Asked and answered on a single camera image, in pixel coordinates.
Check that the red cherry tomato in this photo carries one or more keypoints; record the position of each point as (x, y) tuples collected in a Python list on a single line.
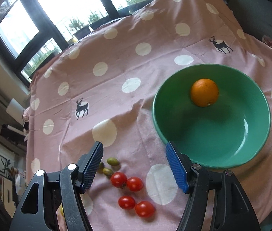
[(134, 184), (127, 202), (145, 209), (119, 179)]

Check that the grey sofa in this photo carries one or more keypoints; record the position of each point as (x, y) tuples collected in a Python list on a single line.
[(258, 12)]

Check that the green olive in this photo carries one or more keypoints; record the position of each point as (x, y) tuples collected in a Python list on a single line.
[(101, 167), (107, 171), (113, 161)]

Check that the black framed window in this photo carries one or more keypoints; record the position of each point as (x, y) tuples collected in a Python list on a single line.
[(44, 12)]

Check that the potted plant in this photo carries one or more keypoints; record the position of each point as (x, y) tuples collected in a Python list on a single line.
[(83, 32), (93, 16)]

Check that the green bowl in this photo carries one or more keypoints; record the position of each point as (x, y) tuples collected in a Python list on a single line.
[(222, 130)]

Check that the orange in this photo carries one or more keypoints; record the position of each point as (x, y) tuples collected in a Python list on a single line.
[(204, 92)]

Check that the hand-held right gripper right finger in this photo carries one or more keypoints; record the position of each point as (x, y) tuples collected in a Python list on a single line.
[(176, 170)]

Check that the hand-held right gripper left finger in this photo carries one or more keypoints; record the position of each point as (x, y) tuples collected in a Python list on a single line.
[(93, 166)]

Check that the pink polka dot tablecloth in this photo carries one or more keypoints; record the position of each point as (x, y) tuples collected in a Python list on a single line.
[(126, 60)]

